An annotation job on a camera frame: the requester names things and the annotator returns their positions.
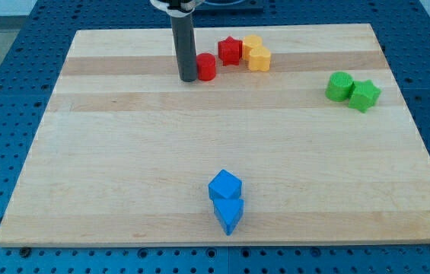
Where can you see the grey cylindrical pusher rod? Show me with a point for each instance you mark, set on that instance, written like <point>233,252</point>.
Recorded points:
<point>185,46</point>

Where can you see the blue triangle block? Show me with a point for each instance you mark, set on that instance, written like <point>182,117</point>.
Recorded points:
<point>228,212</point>

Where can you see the blue cube block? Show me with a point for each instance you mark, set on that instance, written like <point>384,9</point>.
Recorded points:
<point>225,186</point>

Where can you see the red star block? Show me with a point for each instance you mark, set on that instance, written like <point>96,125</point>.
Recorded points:
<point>230,51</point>

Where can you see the green star block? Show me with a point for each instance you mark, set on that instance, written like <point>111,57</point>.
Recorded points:
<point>363,95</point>

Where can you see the red cylinder block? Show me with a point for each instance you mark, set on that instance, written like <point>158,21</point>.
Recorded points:
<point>206,66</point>

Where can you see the yellow heart block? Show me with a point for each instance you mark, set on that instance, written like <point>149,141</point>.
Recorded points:
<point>259,59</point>

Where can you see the yellow hexagon block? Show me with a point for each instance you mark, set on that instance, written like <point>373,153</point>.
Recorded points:
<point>250,42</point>

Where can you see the wooden board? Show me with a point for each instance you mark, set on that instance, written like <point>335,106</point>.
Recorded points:
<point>125,151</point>

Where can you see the green cylinder block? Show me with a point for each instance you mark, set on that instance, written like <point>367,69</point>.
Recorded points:
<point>339,86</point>

